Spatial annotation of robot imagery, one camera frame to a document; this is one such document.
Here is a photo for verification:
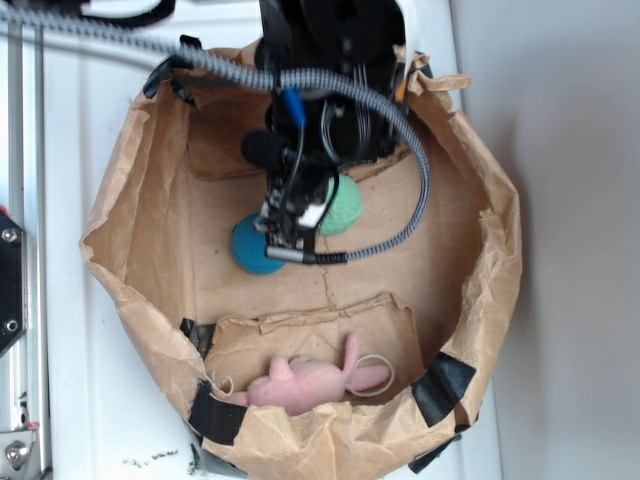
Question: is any black foam microphone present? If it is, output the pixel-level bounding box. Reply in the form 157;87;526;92
241;130;288;171

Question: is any white plastic tray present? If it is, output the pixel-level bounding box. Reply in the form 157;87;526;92
41;1;503;479

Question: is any brown paper bag bin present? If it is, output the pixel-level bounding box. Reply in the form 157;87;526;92
81;70;522;479

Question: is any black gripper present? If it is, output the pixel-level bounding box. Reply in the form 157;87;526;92
257;90;399;263

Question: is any green foam ball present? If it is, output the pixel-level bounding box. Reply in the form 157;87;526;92
319;174;363;237

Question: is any braided grey cable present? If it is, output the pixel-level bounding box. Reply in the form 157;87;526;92
0;7;434;269

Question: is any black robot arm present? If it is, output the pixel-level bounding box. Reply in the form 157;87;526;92
242;1;407;263

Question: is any black metal bracket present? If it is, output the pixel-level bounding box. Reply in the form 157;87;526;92
0;206;27;357

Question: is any blue foam ball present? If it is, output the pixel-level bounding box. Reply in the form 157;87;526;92
231;214;285;275

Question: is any pink plush toy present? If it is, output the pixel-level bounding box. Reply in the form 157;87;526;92
227;332;395;416

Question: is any aluminium frame rail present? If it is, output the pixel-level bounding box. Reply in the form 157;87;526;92
1;25;53;479

